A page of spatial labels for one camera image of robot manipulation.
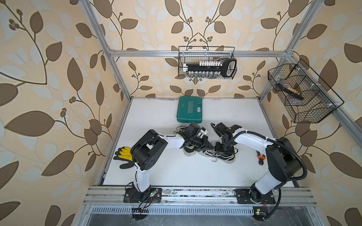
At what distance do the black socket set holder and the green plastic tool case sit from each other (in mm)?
285

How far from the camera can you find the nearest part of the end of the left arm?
749mm

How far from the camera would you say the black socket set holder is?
835 mm

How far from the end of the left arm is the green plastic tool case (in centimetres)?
22

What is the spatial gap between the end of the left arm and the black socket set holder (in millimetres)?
331

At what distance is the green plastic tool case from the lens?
1045 millimetres
